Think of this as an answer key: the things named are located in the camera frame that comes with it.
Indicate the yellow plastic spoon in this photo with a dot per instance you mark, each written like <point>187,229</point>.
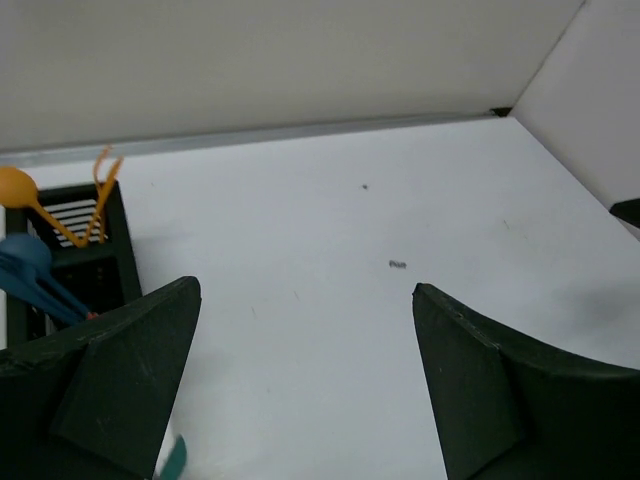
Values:
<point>19,190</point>

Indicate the teal plastic knife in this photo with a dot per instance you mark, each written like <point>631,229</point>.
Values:
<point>176,461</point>

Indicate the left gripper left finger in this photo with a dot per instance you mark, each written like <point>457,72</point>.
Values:
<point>93,401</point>

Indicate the black slotted utensil container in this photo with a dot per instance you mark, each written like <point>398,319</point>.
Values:
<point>102,275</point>

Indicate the yellow plastic knife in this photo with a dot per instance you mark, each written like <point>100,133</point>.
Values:
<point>104,190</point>

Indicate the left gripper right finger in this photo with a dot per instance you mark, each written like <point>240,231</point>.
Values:
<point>508,406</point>

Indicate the blue plastic spoon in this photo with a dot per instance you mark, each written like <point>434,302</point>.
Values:
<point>37,257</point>

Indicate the aluminium rail at back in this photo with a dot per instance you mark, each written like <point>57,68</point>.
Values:
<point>149,146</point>

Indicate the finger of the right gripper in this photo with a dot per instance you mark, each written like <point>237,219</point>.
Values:
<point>627,211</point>

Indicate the blue plastic knife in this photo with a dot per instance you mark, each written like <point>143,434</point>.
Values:
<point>18,281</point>

